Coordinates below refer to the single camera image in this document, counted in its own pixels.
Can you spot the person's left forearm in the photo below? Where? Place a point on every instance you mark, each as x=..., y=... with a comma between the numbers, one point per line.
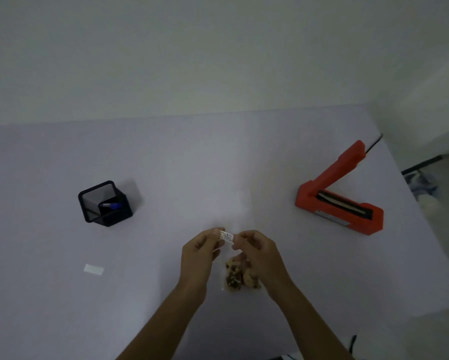
x=160, y=326

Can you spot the white paper slip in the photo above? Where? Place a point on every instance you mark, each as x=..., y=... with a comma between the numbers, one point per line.
x=93, y=269

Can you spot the person's right hand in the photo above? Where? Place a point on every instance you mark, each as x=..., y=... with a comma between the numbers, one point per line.
x=263, y=258

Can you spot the blue marker pen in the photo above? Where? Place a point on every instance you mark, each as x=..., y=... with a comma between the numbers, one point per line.
x=111, y=206

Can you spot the person's right forearm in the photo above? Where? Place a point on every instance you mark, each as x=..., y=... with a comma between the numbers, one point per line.
x=310, y=326

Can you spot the person's left thumb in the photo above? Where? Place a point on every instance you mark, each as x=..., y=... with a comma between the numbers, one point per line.
x=214, y=241

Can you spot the pile of cloth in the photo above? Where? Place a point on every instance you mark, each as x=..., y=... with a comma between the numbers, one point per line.
x=423, y=185

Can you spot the clear plastic snack bag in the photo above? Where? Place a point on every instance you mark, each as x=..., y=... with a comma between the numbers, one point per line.
x=239, y=275

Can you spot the red heat sealer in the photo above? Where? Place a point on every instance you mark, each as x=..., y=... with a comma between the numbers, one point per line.
x=338, y=193

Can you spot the small white label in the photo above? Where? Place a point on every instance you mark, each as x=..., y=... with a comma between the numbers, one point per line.
x=226, y=236

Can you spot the person's right thumb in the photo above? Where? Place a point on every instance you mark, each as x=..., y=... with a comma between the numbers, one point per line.
x=241, y=245

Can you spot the black mesh pen holder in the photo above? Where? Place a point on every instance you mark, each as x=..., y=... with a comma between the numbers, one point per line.
x=105, y=203

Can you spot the person's left hand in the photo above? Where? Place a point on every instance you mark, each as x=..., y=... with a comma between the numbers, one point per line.
x=196, y=258

